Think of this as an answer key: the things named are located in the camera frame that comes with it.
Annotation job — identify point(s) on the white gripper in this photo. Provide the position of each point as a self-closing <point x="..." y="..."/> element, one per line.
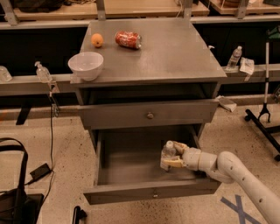
<point x="191" y="158"/>

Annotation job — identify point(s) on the clear plastic water bottle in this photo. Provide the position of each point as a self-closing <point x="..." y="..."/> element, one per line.
<point x="167" y="152"/>

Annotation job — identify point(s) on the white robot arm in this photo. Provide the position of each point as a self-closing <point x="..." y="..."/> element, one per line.
<point x="227" y="168"/>

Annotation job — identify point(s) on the open grey middle drawer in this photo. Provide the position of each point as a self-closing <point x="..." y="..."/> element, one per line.
<point x="128" y="166"/>

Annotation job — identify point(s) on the grey metal drawer cabinet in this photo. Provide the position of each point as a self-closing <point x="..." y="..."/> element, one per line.
<point x="173" y="64"/>

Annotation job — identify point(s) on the grey upper drawer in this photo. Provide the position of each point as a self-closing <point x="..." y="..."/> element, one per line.
<point x="147" y="114"/>

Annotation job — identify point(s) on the small background water bottle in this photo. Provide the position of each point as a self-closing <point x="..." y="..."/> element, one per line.
<point x="236" y="55"/>

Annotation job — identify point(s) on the clear pump sanitizer bottle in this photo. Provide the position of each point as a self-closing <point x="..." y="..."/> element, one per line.
<point x="43" y="73"/>

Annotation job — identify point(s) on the small box on floor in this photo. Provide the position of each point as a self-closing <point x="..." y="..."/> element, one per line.
<point x="227" y="103"/>

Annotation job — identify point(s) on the black wheeled stand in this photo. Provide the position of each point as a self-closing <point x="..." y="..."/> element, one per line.
<point x="273" y="34"/>

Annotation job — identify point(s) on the crumpled white paper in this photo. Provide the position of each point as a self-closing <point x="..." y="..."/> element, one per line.
<point x="247" y="66"/>

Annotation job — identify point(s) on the black object at bottom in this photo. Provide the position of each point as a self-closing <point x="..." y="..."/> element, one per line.
<point x="78" y="215"/>

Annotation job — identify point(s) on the red soda can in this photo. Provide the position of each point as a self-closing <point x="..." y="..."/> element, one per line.
<point x="128" y="39"/>

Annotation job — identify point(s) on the white bowl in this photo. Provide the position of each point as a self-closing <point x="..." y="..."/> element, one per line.
<point x="86" y="65"/>

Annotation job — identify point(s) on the black power adapter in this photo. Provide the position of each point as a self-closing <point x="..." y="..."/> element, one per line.
<point x="40" y="172"/>

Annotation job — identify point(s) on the orange fruit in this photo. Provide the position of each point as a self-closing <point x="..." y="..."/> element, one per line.
<point x="97" y="40"/>

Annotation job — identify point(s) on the clear container at left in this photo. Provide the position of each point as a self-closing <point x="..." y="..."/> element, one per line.
<point x="5" y="74"/>

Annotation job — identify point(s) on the black bag with strap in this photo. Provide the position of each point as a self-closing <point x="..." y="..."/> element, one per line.
<point x="16" y="207"/>

